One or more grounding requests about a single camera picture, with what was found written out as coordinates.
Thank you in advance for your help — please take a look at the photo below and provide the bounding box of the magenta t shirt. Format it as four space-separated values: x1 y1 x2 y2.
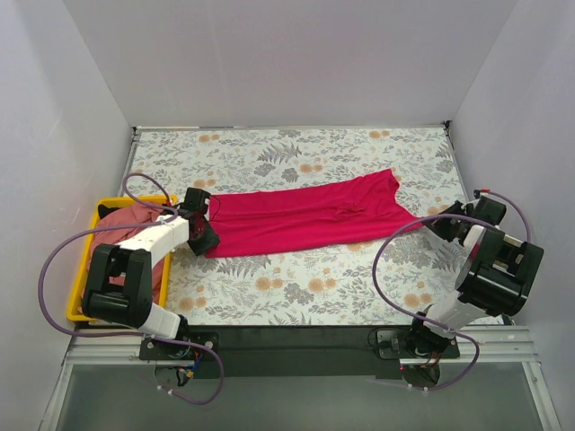
207 169 417 259

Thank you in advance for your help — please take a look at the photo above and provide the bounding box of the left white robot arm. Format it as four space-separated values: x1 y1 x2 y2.
82 188 219 359

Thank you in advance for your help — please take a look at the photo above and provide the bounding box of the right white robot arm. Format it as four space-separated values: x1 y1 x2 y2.
406 189 544 357

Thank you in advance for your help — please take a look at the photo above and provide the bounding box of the salmon pink t shirt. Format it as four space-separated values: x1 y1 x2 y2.
87 203 165 303

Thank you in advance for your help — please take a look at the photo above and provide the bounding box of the black garment in bin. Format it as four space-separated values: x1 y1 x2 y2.
97 204 119 219

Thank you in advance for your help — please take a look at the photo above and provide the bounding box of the floral patterned table mat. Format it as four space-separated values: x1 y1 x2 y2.
128 128 466 325

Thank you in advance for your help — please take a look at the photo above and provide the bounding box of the yellow plastic bin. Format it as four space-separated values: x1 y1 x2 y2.
66 198 172 321

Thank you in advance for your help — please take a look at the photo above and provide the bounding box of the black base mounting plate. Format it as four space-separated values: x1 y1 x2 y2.
139 325 459 386

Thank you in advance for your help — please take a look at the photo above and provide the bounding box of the aluminium frame rail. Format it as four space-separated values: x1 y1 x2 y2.
65 325 540 365

